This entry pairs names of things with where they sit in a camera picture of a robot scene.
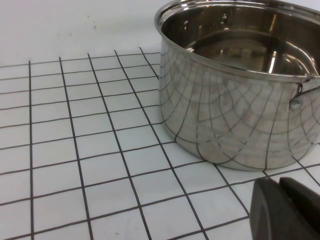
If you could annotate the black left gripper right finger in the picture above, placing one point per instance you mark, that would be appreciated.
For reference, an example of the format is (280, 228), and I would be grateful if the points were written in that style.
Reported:
(305, 196)

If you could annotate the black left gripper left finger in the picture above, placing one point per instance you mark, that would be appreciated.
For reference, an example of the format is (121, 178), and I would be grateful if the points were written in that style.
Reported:
(275, 217)

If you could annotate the white black grid tablecloth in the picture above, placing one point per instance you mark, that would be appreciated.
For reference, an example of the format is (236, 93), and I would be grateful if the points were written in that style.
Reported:
(75, 150)

